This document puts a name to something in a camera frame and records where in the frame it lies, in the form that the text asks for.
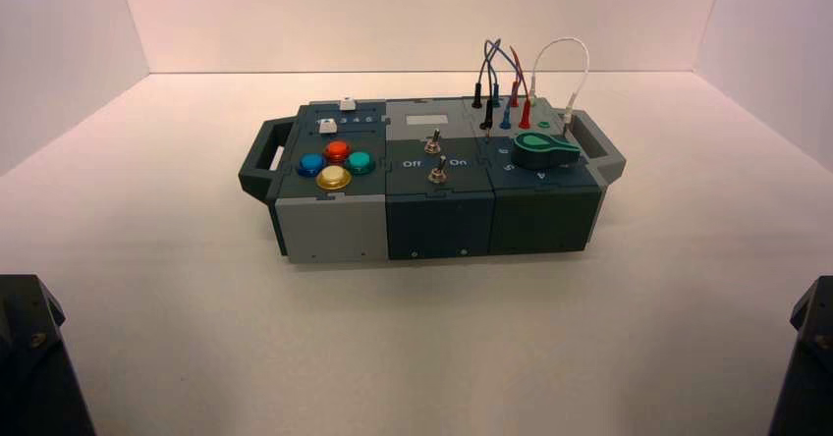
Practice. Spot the red push button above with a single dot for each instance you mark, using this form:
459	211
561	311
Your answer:
337	151

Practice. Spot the metal toggle switch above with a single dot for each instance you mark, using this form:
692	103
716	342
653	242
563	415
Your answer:
431	141
437	173

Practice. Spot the white slider knob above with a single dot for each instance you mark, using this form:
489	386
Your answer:
327	125
347	103

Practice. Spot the blue push button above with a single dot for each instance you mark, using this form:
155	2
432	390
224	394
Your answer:
311	164

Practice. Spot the grey and teal control box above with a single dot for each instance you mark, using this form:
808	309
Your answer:
442	225

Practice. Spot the green rotary knob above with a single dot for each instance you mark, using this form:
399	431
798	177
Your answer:
545	149

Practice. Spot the yellow push button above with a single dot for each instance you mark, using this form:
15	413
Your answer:
333	177

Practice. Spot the teal push button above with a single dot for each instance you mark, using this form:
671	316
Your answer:
359	162

